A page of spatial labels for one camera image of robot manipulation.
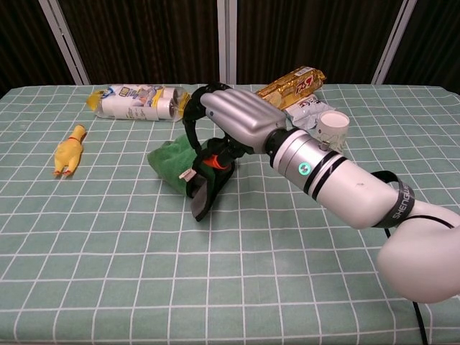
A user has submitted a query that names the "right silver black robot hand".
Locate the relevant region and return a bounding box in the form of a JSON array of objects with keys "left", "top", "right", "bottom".
[{"left": 182, "top": 82, "right": 288, "bottom": 170}]

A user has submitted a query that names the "green cloth with black trim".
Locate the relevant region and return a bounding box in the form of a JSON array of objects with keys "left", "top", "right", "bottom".
[{"left": 147, "top": 138, "right": 238, "bottom": 222}]

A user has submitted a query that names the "gold biscuit package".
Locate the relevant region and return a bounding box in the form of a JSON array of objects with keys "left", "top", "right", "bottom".
[{"left": 254, "top": 65, "right": 327, "bottom": 111}]

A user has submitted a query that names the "white snack bag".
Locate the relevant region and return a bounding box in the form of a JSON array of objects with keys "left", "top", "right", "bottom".
[{"left": 283, "top": 93, "right": 337, "bottom": 131}]

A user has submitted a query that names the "white paper cup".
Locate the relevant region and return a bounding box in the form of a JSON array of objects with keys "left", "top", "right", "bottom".
[{"left": 315, "top": 110, "right": 351, "bottom": 152}]

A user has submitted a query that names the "dark brown partition panel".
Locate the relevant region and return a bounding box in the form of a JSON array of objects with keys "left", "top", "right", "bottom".
[
  {"left": 236, "top": 0, "right": 405, "bottom": 86},
  {"left": 59, "top": 0, "right": 220, "bottom": 86},
  {"left": 384, "top": 0, "right": 460, "bottom": 95},
  {"left": 0, "top": 0, "right": 76, "bottom": 98}
]

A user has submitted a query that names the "clear pack of paper rolls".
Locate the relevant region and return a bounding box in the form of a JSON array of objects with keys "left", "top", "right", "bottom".
[{"left": 86, "top": 83, "right": 193, "bottom": 123}]

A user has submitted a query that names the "green checkered tablecloth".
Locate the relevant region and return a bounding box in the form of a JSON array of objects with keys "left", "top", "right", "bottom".
[{"left": 0, "top": 84, "right": 460, "bottom": 345}]

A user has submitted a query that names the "yellow rubber chicken toy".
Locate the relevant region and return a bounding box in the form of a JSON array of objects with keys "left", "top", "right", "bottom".
[{"left": 52, "top": 124, "right": 88, "bottom": 178}]

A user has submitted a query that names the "white partition frame post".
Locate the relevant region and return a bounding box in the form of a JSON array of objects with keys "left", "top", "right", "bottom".
[
  {"left": 37, "top": 0, "right": 91, "bottom": 86},
  {"left": 216, "top": 0, "right": 238, "bottom": 86},
  {"left": 372, "top": 0, "right": 418, "bottom": 86}
]

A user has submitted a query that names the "black velcro arm strap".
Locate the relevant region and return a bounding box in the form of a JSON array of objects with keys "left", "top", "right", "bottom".
[{"left": 369, "top": 170, "right": 416, "bottom": 228}]

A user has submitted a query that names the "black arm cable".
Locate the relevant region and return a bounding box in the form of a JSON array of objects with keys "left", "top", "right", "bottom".
[{"left": 384, "top": 214, "right": 454, "bottom": 345}]

